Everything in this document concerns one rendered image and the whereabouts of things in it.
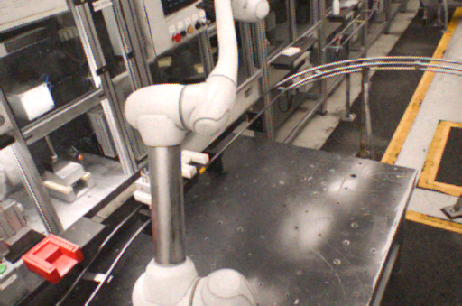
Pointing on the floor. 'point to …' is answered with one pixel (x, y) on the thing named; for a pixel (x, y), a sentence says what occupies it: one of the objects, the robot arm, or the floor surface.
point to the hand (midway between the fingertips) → (202, 5)
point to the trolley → (434, 1)
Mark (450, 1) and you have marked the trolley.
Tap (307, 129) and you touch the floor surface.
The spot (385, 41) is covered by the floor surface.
